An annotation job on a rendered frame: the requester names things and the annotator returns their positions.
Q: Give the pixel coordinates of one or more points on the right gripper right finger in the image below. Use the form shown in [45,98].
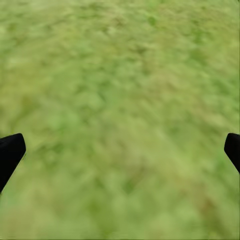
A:
[232,149]

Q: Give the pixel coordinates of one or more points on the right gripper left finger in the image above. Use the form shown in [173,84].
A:
[12,150]

